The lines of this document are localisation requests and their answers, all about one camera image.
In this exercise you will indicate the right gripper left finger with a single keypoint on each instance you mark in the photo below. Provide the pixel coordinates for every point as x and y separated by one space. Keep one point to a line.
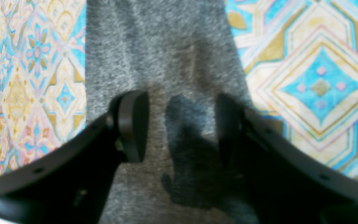
71 184

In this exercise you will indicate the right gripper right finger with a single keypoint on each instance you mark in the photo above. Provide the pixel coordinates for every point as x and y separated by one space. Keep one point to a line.
284 185

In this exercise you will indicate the grey t-shirt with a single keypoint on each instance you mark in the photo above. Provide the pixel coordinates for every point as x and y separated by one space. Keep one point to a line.
181 52

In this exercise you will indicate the patterned tablecloth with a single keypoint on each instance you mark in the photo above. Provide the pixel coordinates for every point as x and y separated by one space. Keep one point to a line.
299 59

